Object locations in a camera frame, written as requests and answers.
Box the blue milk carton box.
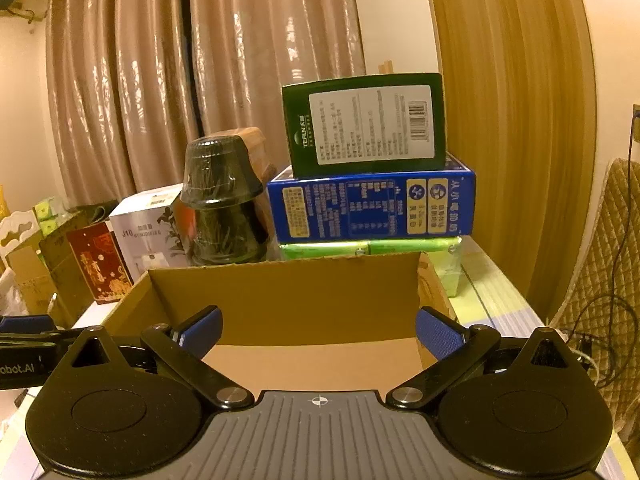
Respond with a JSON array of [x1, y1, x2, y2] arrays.
[[267, 155, 476, 244]]

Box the red gift box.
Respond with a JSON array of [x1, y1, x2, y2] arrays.
[[66, 221, 134, 304]]

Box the beige pleated curtain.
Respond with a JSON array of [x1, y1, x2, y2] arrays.
[[47, 0, 364, 206]]

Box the black power cable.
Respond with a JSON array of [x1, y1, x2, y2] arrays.
[[569, 109, 640, 391]]

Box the dark stacked wrapped bowls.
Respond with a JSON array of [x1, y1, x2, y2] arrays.
[[181, 134, 269, 266]]

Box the quilted beige chair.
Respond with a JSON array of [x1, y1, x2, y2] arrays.
[[551, 158, 639, 431]]

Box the open cardboard box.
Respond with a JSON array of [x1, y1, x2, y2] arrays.
[[105, 252, 454, 394]]

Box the wall power socket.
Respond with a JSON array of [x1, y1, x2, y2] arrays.
[[631, 103, 640, 143]]

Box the white humidifier box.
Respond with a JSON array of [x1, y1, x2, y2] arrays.
[[110, 183, 190, 282]]

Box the dark green tea box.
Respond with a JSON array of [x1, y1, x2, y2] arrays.
[[282, 73, 446, 179]]

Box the yellow wooden curtain panel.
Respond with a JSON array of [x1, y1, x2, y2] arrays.
[[430, 0, 597, 318]]

